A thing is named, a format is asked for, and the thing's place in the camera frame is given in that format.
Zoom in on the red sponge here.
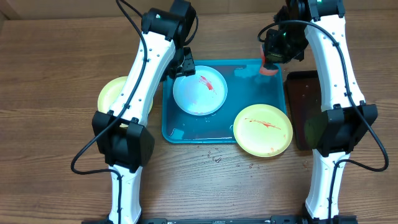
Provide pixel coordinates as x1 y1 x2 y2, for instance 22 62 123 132
259 45 279 76

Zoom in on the light blue plate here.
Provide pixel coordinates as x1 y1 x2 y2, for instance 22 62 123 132
172 65 228 116

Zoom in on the yellow plate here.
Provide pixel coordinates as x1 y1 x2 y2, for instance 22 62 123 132
233 104 293 157
97 77 159 126

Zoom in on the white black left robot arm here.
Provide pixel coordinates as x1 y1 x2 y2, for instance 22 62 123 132
92 2 198 223

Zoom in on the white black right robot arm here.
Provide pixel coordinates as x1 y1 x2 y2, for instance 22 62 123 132
257 0 377 223

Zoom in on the dark brown rectangular tray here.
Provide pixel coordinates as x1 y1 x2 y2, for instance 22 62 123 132
285 70 321 151

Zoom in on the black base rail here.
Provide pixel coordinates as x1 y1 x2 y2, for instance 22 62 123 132
81 214 358 224

